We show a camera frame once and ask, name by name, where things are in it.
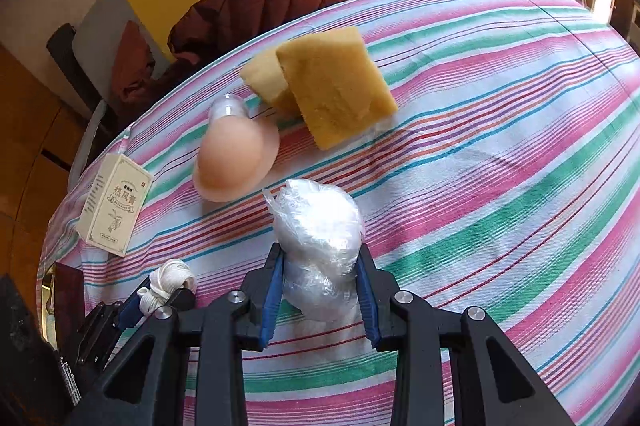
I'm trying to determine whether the striped tablecloth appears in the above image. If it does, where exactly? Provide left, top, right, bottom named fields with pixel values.
left=37, top=0, right=640, bottom=426

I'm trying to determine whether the small yellow sponge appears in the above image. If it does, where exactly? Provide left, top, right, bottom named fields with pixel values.
left=239, top=46, right=301, bottom=119

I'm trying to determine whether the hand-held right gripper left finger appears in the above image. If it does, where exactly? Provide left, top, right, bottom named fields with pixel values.
left=65, top=243, right=286, bottom=426

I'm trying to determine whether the pink silicone pad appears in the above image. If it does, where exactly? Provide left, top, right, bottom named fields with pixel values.
left=192, top=118, right=281, bottom=203

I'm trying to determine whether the plastic ball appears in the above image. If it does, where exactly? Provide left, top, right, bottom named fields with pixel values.
left=262, top=178, right=366, bottom=323

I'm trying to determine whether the large yellow sponge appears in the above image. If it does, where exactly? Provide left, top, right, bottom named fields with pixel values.
left=276, top=26, right=399, bottom=151

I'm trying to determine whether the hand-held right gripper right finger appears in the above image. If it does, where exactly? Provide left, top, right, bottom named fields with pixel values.
left=356, top=243, right=576, bottom=426

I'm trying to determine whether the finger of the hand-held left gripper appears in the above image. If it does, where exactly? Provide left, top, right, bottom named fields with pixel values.
left=167, top=290, right=197, bottom=311
left=80, top=293, right=151, bottom=347

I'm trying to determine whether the beige carton box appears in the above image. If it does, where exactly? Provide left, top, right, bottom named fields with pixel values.
left=77, top=154, right=154, bottom=257

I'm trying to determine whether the dark red jacket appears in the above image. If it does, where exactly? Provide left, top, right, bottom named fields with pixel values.
left=111, top=0, right=358, bottom=117

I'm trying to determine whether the white string bundle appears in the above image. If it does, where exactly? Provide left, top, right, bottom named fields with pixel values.
left=136, top=258, right=198, bottom=319

